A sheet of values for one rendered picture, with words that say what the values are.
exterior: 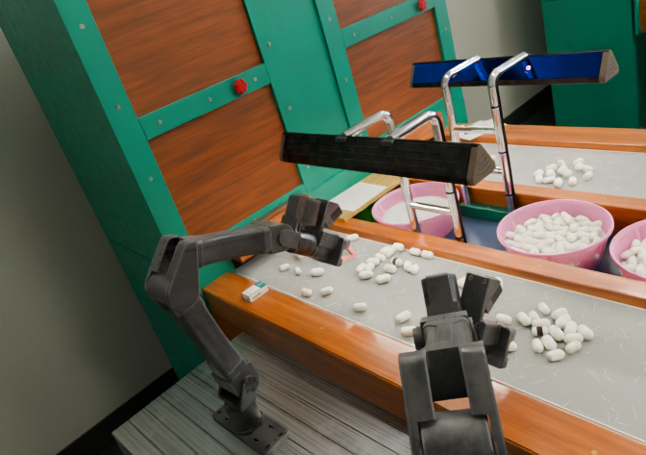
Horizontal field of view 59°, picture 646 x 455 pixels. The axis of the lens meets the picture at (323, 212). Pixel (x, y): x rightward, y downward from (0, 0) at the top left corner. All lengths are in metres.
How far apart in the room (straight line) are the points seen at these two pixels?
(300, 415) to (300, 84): 1.00
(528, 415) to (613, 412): 0.13
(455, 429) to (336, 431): 0.63
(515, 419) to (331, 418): 0.40
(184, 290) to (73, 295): 1.32
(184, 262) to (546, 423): 0.66
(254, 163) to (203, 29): 0.40
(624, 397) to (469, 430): 0.52
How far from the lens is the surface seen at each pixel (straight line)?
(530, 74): 1.66
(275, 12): 1.77
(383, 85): 2.06
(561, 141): 1.99
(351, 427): 1.22
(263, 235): 1.15
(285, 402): 1.32
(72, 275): 2.33
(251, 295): 1.50
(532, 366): 1.15
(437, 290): 0.90
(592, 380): 1.12
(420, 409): 0.61
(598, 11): 3.89
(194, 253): 1.05
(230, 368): 1.18
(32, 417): 2.46
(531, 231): 1.54
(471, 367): 0.61
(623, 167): 1.82
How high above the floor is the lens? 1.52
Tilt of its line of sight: 24 degrees down
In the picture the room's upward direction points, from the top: 18 degrees counter-clockwise
